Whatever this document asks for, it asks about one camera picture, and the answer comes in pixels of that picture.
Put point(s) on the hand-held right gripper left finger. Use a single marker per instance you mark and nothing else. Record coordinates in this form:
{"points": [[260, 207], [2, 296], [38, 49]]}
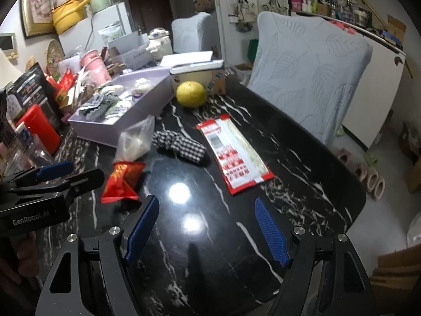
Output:
{"points": [[141, 233]]}

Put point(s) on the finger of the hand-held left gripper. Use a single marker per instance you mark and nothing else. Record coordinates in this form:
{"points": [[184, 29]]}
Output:
{"points": [[54, 170], [85, 179]]}

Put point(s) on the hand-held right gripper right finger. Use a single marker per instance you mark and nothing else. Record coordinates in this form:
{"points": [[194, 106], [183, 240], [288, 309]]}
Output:
{"points": [[273, 233]]}

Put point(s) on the red snack packet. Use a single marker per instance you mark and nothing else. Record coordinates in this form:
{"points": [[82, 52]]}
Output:
{"points": [[121, 181]]}

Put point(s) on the clear bag of white powder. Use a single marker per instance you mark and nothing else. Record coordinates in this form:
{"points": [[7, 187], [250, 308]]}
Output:
{"points": [[135, 141]]}

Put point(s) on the purple and white packet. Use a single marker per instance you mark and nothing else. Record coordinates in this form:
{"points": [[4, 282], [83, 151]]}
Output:
{"points": [[120, 108]]}

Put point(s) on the red and white packet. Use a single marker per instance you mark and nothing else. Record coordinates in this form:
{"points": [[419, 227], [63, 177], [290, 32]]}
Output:
{"points": [[235, 153]]}

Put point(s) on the lavender gift box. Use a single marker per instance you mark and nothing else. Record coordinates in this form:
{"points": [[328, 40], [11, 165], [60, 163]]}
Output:
{"points": [[144, 105]]}

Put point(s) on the black white gingham scrunchie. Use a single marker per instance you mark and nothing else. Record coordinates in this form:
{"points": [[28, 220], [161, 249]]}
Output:
{"points": [[181, 146]]}

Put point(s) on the clear bag of white noodles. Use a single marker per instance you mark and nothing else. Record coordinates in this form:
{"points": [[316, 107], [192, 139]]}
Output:
{"points": [[142, 85]]}

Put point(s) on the person's left hand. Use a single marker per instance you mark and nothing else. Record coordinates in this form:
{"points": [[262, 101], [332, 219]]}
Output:
{"points": [[19, 260]]}

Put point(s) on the blue bottle with white cap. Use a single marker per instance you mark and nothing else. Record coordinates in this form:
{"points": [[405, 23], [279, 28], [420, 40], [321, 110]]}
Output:
{"points": [[24, 135]]}

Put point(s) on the red plastic container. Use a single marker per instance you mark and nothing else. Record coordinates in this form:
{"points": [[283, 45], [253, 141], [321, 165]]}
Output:
{"points": [[41, 125]]}

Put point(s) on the black printed pouch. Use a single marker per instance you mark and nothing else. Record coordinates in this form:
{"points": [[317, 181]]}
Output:
{"points": [[33, 89]]}

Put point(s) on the red snack bag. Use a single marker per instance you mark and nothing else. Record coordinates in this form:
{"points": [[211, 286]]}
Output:
{"points": [[67, 82]]}

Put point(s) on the fluffy beige slipper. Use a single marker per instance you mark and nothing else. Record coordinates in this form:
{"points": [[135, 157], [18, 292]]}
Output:
{"points": [[380, 189], [360, 171], [371, 179], [344, 156]]}

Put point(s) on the pink jug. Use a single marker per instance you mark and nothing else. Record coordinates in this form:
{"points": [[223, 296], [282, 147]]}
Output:
{"points": [[95, 67]]}

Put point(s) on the woven round tray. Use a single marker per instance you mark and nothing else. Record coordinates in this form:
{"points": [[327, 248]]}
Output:
{"points": [[54, 54]]}

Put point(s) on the green slipper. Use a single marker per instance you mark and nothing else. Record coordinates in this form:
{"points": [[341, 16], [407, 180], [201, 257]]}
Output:
{"points": [[371, 158]]}

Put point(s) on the brown wooden chair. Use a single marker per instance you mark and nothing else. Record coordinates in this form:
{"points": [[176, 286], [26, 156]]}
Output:
{"points": [[398, 270]]}

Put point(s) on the yellow citrus fruit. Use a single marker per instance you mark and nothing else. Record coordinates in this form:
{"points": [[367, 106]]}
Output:
{"points": [[191, 93]]}

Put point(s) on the open white cardboard box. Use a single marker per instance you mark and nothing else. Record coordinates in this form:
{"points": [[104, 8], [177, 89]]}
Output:
{"points": [[131, 51]]}

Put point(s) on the green and white pouch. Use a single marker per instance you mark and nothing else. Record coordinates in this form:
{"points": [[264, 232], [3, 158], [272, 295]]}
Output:
{"points": [[113, 31]]}

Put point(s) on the white robot figurine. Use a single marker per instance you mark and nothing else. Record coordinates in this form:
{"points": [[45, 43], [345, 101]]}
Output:
{"points": [[159, 42]]}

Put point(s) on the yellow pot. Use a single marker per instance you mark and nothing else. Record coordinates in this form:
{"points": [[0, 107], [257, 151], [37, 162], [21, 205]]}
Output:
{"points": [[67, 14]]}

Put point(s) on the lavender box lid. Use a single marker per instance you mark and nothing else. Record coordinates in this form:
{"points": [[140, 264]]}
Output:
{"points": [[186, 60]]}

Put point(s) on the cardboard boxes on floor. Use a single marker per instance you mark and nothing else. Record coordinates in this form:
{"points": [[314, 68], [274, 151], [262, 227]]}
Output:
{"points": [[411, 151]]}

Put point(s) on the white refrigerator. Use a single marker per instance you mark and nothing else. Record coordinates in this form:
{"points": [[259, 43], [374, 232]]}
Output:
{"points": [[108, 18]]}

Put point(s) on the gold framed picture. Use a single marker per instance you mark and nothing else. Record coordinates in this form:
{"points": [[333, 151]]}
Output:
{"points": [[36, 8]]}

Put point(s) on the printed carton box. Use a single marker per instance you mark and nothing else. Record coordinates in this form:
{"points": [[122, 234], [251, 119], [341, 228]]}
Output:
{"points": [[215, 80]]}

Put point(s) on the large pale blue covered chair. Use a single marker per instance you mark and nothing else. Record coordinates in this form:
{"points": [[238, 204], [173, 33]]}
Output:
{"points": [[306, 72]]}

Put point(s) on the small pale blue covered chair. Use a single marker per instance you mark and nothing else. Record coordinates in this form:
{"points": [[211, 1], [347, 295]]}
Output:
{"points": [[190, 34]]}

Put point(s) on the white counter cabinet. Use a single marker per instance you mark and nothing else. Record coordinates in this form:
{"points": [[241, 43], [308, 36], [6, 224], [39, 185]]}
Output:
{"points": [[378, 89]]}

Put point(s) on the dark green bag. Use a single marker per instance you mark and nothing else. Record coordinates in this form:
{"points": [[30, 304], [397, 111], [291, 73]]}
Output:
{"points": [[252, 51]]}

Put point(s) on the pink cloth bow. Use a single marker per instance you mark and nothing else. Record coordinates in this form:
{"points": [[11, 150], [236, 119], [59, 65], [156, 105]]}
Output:
{"points": [[342, 26]]}

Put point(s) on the beige tote bag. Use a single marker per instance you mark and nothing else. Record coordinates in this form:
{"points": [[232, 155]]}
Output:
{"points": [[245, 8], [273, 5]]}

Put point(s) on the row of bottles and jars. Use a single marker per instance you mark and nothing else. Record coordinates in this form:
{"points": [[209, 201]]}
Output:
{"points": [[329, 5]]}

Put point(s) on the bamboo pole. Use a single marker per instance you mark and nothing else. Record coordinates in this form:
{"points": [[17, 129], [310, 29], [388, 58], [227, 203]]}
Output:
{"points": [[378, 23]]}

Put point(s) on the open brown cardboard box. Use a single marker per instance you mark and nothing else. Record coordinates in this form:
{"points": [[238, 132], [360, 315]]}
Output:
{"points": [[394, 28]]}

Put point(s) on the wall intercom panel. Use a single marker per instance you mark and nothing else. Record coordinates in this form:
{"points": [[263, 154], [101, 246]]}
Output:
{"points": [[8, 44]]}

